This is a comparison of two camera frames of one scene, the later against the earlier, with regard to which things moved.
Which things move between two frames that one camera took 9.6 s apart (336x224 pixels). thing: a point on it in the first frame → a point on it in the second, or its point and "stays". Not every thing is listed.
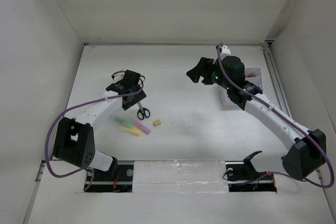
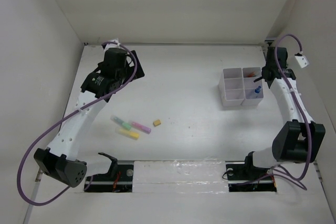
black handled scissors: [143, 112] → [258, 78]
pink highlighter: [142, 127] stays
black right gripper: [203, 68] → [286, 60]
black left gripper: [138, 96] → [139, 74]
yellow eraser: [156, 123] stays
